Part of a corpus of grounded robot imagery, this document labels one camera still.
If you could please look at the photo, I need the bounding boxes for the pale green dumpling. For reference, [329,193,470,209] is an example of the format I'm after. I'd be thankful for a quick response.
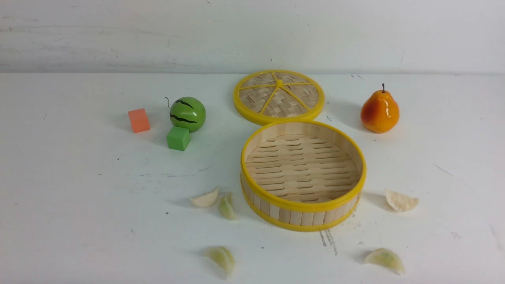
[364,248,406,275]
[203,246,236,278]
[218,192,238,220]

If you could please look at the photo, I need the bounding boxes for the orange foam cube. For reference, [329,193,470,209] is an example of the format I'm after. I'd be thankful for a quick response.
[128,108,150,133]

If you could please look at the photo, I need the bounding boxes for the green foam cube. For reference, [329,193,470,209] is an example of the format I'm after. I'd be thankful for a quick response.
[166,126,191,151]

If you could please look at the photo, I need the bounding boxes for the woven bamboo steamer lid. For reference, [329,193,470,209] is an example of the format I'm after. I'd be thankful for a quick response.
[233,70,325,125]

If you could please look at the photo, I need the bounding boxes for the bamboo steamer tray yellow rim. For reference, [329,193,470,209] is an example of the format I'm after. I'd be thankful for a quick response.
[240,121,367,232]

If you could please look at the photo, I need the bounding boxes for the orange toy pear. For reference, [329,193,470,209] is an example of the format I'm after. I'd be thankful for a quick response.
[360,83,400,134]

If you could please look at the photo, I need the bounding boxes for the green toy watermelon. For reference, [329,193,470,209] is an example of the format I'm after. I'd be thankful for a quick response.
[166,97,207,133]

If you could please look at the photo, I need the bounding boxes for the white dumpling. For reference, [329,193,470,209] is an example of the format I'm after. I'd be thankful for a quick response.
[191,187,220,208]
[385,189,419,212]

